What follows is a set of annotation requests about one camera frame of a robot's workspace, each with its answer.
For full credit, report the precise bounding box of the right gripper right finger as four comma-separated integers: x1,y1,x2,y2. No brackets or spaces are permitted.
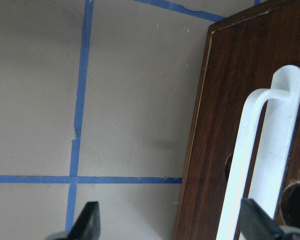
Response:
240,198,300,240

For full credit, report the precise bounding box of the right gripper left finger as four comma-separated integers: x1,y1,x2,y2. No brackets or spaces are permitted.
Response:
46,201,101,240

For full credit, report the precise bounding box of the white drawer handle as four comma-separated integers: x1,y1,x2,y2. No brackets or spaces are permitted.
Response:
216,65,300,240

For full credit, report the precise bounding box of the brown wooden drawer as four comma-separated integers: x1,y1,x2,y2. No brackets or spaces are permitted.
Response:
172,0,300,240

